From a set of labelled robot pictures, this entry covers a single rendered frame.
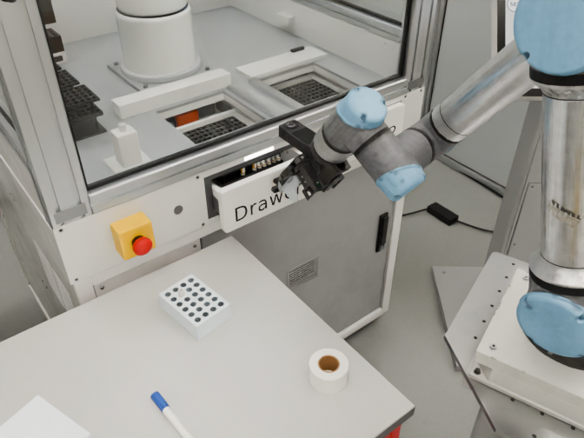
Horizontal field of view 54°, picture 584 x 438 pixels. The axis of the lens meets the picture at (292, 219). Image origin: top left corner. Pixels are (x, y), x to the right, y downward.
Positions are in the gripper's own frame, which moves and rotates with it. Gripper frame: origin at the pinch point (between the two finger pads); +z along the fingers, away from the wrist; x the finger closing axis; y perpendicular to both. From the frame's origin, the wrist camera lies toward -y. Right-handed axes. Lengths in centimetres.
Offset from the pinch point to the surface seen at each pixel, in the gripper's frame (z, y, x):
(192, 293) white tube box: 6.5, 11.3, -28.4
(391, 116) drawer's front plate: 5.9, -7.1, 40.9
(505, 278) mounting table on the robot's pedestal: -10, 41, 29
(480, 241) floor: 87, 36, 120
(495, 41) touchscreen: -12, -10, 69
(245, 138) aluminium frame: 0.2, -13.0, -3.5
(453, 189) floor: 106, 9, 142
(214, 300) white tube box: 5.3, 14.7, -25.6
